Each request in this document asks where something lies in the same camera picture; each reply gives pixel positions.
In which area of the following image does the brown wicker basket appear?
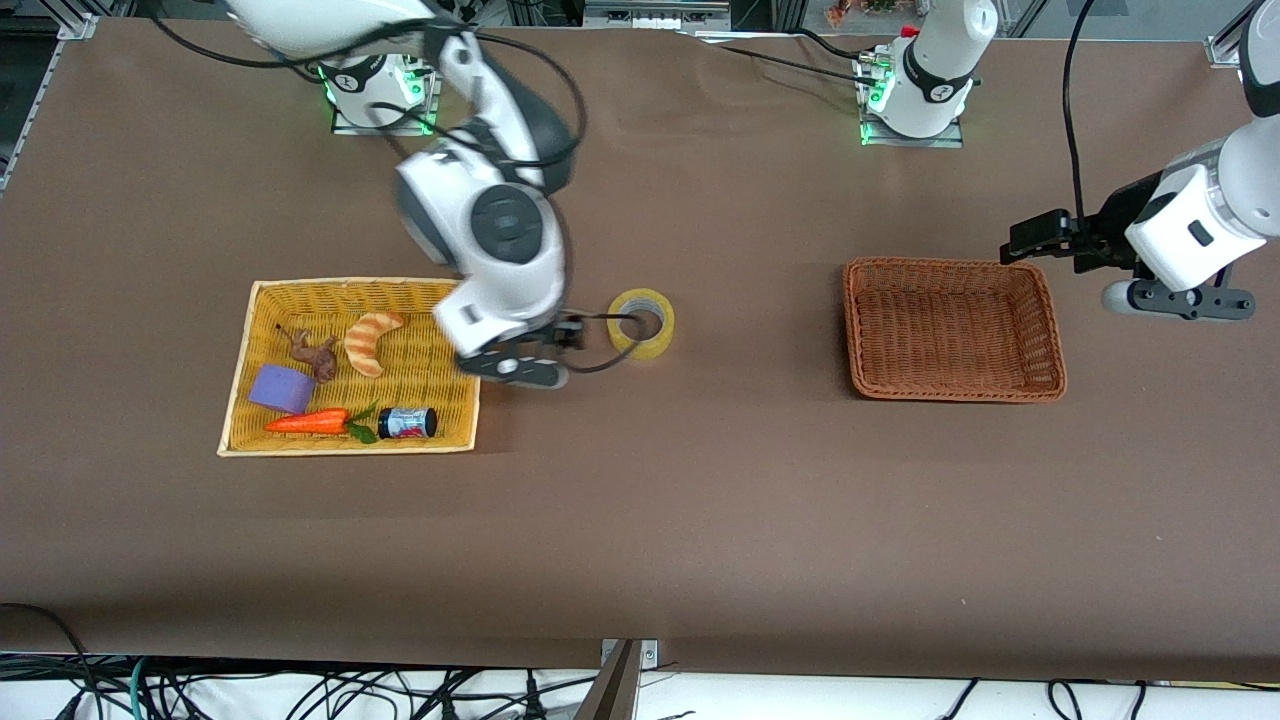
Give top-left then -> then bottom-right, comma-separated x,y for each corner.
842,257 -> 1068,403

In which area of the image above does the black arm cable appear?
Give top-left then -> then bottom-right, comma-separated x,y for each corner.
1060,0 -> 1101,226
148,0 -> 591,201

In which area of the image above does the orange toy carrot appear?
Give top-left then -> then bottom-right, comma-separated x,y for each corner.
264,402 -> 379,444

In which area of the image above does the brown toy lion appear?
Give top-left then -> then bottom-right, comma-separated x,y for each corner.
277,324 -> 340,384

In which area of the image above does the yellow tape roll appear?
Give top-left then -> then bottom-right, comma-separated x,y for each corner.
607,288 -> 676,360

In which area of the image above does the purple foam cube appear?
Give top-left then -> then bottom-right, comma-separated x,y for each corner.
248,364 -> 317,415

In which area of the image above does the brown table cloth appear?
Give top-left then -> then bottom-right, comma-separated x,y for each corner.
0,18 -> 1280,684

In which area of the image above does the small black-lidded can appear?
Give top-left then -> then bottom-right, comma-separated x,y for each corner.
378,406 -> 439,440

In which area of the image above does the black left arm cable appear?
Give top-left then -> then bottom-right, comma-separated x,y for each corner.
1060,0 -> 1101,226

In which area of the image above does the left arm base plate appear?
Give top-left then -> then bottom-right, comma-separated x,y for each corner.
858,52 -> 967,149

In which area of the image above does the yellow wicker basket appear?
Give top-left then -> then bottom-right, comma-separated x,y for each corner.
217,278 -> 483,457

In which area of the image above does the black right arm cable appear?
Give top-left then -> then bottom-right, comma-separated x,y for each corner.
148,0 -> 591,201

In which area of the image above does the long black table cable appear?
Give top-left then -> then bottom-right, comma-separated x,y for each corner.
690,30 -> 873,83

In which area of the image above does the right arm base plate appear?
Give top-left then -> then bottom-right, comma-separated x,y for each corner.
330,50 -> 441,137

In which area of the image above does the short black table cable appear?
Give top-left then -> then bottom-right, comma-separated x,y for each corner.
790,27 -> 863,59

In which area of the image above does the grey background machine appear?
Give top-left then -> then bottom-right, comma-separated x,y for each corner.
583,0 -> 733,31

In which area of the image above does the dark table post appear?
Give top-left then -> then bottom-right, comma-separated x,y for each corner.
575,640 -> 643,720

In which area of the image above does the toy croissant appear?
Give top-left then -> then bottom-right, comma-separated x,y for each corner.
344,311 -> 406,378

